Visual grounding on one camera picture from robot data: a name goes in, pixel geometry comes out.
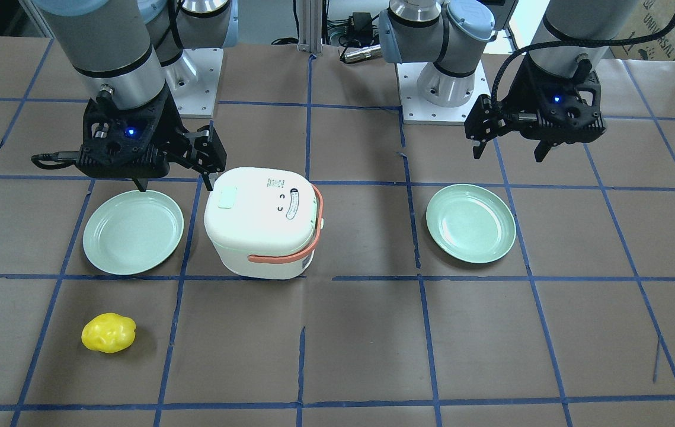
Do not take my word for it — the aluminium frame post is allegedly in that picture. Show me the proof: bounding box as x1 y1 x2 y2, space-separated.
296 1 326 57

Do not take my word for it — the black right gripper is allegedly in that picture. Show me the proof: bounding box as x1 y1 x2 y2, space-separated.
76 89 227 192

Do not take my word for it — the green plate near left arm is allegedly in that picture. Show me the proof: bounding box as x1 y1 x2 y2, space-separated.
425 184 516 264

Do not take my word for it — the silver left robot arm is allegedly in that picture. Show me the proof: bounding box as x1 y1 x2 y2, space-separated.
377 1 636 162

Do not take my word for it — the green plate near right arm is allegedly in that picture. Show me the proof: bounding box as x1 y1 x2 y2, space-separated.
82 191 184 275

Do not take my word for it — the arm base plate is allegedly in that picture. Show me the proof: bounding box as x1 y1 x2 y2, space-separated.
396 63 490 126
163 48 224 119

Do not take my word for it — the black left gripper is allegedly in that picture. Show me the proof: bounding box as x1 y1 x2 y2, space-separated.
465 57 606 162

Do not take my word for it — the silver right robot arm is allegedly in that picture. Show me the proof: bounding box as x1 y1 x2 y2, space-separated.
31 1 239 192

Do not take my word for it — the yellow toy potato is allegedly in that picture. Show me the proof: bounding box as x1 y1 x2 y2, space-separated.
81 313 136 353

